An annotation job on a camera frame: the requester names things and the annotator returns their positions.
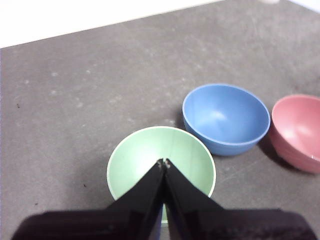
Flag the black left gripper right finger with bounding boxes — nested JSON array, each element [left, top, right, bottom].
[[164, 158, 315, 240]]

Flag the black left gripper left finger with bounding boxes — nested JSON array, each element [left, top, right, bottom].
[[11, 159, 167, 240]]

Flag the green ribbed bowl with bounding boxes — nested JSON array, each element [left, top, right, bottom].
[[106, 126, 217, 225]]

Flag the red ribbed bowl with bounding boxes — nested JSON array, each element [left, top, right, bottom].
[[267, 94, 320, 175]]

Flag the blue ribbed bowl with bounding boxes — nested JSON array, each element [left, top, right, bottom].
[[181, 83, 272, 157]]

